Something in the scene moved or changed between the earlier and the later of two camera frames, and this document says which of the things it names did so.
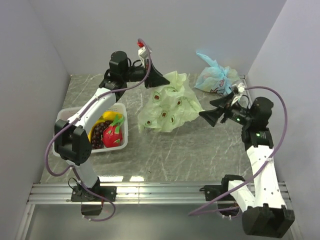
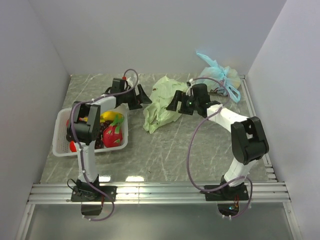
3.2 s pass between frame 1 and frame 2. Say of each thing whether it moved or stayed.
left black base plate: stayed
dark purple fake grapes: stayed
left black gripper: moved
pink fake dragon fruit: stayed
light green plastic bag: moved
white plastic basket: stayed
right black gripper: moved
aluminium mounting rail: stayed
